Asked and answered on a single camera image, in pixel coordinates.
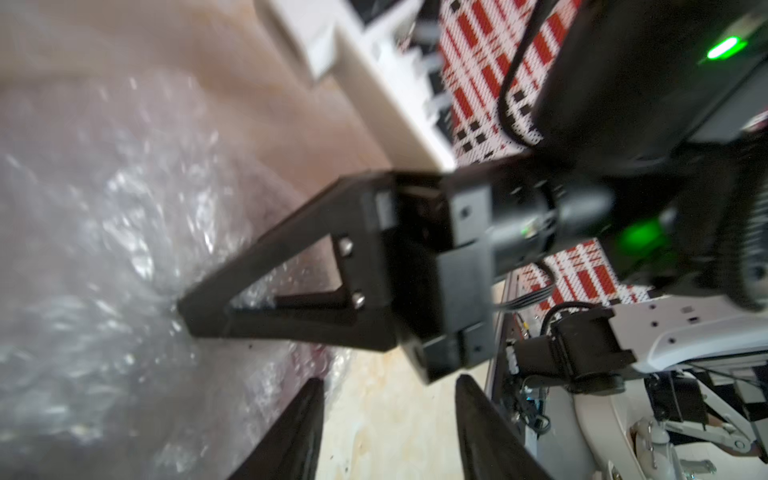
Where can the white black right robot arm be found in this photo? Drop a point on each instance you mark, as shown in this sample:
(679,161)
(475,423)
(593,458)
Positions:
(643,147)

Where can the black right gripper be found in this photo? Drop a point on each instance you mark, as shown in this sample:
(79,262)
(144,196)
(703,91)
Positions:
(321,275)

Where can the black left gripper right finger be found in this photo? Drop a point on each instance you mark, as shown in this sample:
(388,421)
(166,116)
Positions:
(488,447)

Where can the clear bubble wrap sheet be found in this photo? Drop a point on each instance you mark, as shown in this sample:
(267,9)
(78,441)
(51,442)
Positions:
(117,196)

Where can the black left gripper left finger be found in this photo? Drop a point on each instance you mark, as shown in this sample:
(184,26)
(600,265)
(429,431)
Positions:
(291,447)

